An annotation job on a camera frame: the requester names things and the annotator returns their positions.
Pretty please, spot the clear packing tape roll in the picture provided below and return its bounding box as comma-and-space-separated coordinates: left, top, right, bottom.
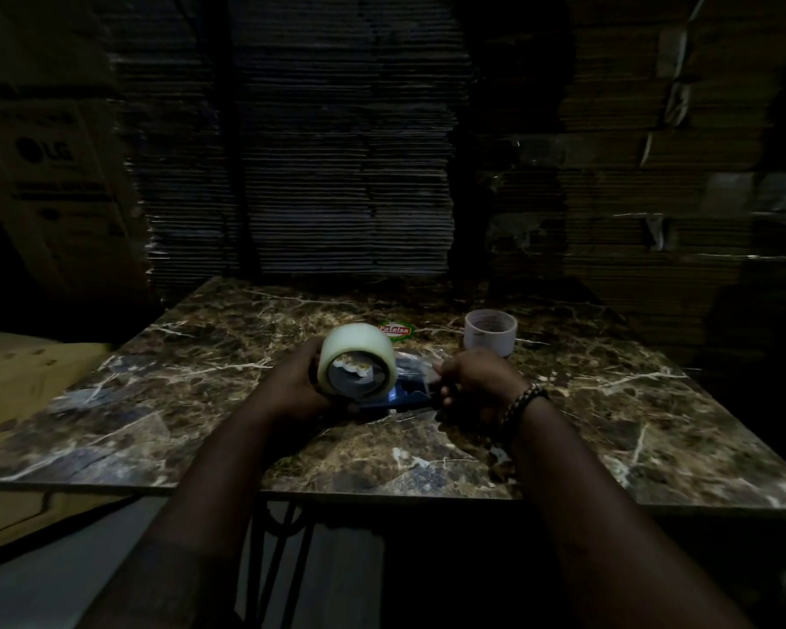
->
317, 322, 399, 403

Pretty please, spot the blue tape dispenser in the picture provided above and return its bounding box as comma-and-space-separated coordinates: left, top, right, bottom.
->
350, 350, 459, 416

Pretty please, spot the printed brown cardboard box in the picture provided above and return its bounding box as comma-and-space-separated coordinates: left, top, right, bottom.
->
0, 91, 155, 302

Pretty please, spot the empty white tape core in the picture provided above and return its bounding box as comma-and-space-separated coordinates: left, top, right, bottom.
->
464, 309, 519, 358

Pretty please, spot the person's right hand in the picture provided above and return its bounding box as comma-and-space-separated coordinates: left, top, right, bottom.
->
431, 347, 531, 446

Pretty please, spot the person's left hand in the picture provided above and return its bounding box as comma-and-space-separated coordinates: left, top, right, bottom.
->
257, 336, 361, 439

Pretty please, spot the beaded bracelet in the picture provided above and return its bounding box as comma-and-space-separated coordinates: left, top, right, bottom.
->
496, 384, 552, 453

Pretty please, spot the stack of flattened grey cardboard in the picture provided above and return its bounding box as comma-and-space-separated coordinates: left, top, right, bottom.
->
101, 0, 476, 302

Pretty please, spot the black metal table frame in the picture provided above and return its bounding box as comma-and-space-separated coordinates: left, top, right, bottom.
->
239, 494, 322, 629

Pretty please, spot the plain cardboard sheet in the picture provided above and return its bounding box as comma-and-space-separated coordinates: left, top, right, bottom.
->
0, 330, 132, 560

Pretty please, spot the person's right forearm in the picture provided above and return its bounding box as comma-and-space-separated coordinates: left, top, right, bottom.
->
501, 394, 757, 629

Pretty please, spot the person's left forearm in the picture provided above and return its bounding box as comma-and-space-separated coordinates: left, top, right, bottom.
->
75, 398, 331, 629

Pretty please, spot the stack of flattened brown cardboard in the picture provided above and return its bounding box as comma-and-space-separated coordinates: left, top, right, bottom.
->
472, 0, 786, 361

